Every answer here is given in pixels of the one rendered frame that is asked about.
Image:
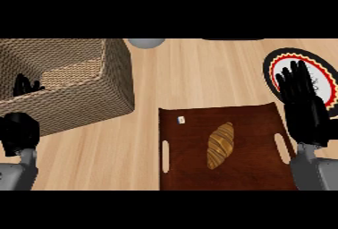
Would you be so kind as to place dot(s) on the grey round object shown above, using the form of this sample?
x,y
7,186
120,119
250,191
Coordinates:
x,y
147,43

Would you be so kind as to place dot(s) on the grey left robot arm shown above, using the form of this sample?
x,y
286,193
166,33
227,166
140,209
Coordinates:
x,y
18,176

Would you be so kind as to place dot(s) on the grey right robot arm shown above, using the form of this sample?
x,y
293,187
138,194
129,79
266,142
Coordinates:
x,y
315,170

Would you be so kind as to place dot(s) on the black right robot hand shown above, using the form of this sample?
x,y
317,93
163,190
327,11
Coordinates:
x,y
306,110

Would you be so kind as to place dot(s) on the brown striped croissant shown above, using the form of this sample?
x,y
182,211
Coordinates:
x,y
221,145

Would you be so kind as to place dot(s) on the black red patterned plate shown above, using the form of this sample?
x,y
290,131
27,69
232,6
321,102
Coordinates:
x,y
325,78

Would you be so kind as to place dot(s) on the small white label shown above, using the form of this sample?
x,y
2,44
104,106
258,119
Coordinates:
x,y
181,120

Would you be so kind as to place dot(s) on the woven wicker basket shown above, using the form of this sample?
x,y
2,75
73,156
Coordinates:
x,y
83,86

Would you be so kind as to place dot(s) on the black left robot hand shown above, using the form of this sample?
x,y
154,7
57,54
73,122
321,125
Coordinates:
x,y
20,132

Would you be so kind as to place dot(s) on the dark brown wooden tray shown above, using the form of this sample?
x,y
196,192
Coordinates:
x,y
256,140

